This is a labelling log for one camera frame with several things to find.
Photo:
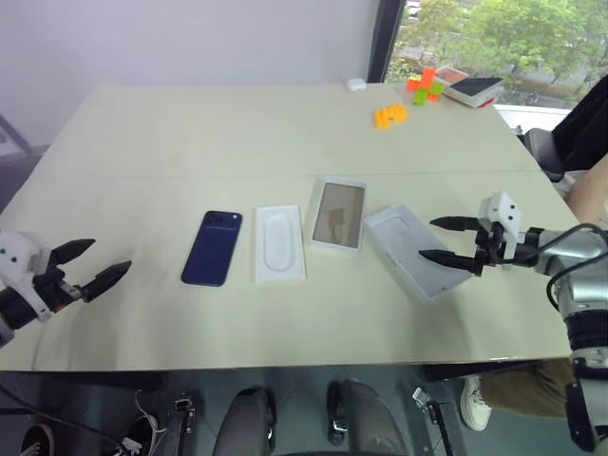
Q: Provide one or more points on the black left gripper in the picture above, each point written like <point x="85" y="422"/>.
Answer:
<point x="50" y="287"/>

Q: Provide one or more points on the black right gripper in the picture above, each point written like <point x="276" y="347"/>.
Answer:
<point x="489" y="249"/>

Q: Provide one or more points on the white phone box base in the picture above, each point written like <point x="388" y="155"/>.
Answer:
<point x="404" y="237"/>

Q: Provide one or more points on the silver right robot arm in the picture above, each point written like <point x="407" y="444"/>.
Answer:
<point x="560" y="259"/>

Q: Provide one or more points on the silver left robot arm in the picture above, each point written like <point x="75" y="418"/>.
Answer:
<point x="12" y="309"/>

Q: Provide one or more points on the white phone box lid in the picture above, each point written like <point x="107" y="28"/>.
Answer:
<point x="338" y="216"/>

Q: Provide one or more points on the dark blue smartphone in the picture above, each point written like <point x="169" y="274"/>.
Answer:
<point x="211" y="249"/>

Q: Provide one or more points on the yellow-orange toy brick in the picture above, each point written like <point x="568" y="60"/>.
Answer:
<point x="389" y="116"/>

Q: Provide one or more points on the green toy brick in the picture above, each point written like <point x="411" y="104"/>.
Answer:
<point x="438" y="88"/>
<point x="420" y="98"/>

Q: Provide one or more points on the grey metal stand leg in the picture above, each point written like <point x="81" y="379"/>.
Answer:
<point x="14" y="133"/>

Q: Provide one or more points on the black-topped white book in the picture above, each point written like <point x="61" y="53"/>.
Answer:
<point x="475" y="86"/>

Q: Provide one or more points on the orange toy brick cluster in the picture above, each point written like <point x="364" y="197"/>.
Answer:
<point x="430" y="75"/>

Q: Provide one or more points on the white cardboard insert tray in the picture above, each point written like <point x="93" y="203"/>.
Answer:
<point x="280" y="244"/>

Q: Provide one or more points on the black and white sneaker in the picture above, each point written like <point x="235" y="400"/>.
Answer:
<point x="140" y="434"/>
<point x="38" y="439"/>

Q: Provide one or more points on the black metal stand strut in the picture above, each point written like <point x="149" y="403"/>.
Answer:
<point x="181" y="423"/>
<point x="434" y="418"/>

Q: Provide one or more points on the white earbuds case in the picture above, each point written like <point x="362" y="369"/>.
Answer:
<point x="355" y="84"/>

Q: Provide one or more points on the dark grey rounded shape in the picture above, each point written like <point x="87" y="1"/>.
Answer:
<point x="249" y="423"/>

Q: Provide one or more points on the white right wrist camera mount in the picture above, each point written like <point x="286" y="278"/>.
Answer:
<point x="503" y="206"/>

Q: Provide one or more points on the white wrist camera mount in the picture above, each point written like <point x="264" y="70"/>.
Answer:
<point x="503" y="206"/>
<point x="19" y="256"/>

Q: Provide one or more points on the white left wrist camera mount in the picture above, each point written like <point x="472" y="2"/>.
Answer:
<point x="19" y="256"/>

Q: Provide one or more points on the black table frame bar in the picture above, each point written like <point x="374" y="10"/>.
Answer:
<point x="480" y="370"/>

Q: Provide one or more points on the dark window frame post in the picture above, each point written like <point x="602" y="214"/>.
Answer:
<point x="382" y="38"/>

